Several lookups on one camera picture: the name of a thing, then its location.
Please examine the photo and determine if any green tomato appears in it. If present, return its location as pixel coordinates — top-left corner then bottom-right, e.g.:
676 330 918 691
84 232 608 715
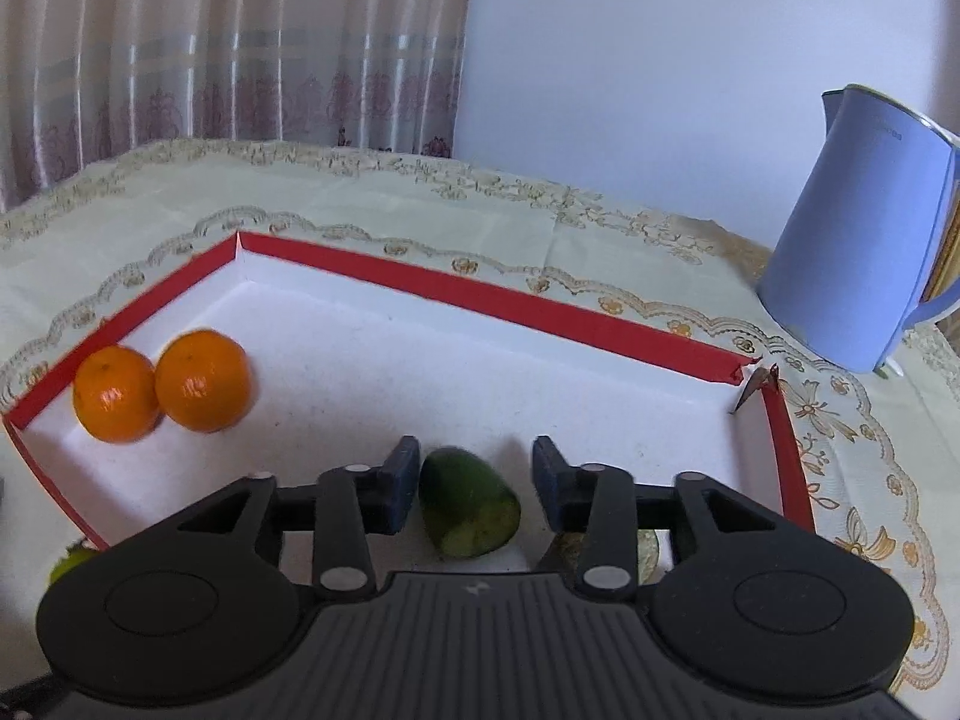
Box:
49 544 102 587

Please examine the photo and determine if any red cardboard box tray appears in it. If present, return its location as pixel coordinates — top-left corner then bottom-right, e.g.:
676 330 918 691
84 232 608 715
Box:
2 231 817 552

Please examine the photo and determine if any small cucumber piece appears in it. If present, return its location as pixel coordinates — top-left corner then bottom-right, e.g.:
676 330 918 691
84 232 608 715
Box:
418 447 522 560

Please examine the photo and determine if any pink patterned curtain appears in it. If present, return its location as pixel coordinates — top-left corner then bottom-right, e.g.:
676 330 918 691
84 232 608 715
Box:
0 0 477 212

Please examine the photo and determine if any orange mandarin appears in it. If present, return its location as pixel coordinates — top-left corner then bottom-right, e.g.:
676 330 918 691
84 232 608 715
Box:
73 345 162 445
154 328 252 434

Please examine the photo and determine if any blue electric kettle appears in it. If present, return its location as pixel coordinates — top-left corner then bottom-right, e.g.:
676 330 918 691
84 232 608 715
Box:
757 84 960 380

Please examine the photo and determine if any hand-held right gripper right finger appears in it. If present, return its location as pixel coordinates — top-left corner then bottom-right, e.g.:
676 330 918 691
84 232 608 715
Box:
531 435 822 602

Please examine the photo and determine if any gold framed wall panel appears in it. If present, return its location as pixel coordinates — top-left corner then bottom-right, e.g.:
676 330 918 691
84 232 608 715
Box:
926 157 960 346

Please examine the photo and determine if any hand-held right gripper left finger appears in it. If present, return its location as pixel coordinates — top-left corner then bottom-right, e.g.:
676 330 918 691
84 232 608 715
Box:
161 435 421 602

